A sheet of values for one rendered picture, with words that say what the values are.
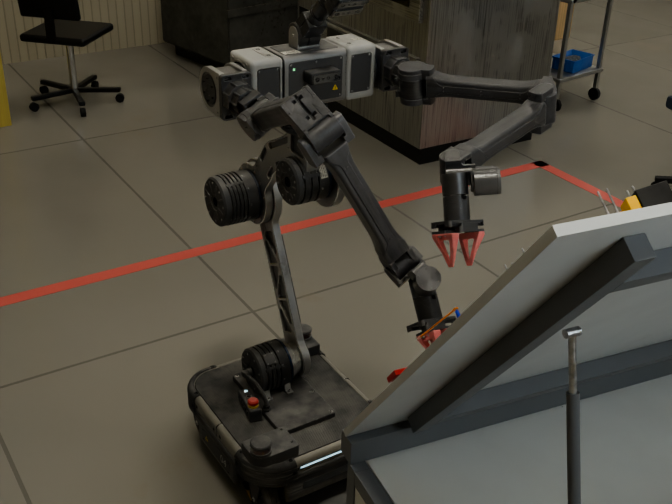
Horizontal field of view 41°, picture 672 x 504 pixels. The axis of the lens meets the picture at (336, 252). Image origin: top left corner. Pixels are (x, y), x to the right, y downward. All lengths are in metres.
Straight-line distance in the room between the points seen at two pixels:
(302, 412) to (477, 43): 3.11
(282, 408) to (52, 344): 1.27
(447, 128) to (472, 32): 0.60
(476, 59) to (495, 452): 3.76
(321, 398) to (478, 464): 1.13
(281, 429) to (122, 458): 0.66
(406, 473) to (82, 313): 2.40
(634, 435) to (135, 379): 2.11
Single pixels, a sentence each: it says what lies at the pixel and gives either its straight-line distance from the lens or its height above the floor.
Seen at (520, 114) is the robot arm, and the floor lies 1.48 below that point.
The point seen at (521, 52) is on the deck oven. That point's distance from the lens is 5.87.
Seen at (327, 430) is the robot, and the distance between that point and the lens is 3.06.
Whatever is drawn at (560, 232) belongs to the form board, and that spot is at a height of 1.68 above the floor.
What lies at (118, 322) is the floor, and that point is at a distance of 4.10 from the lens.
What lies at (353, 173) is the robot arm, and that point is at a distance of 1.92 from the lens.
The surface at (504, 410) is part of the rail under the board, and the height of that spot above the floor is 0.84.
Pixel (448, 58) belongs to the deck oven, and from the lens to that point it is 5.49.
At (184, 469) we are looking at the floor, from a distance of 3.30.
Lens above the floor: 2.21
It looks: 29 degrees down
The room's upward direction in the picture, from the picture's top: 2 degrees clockwise
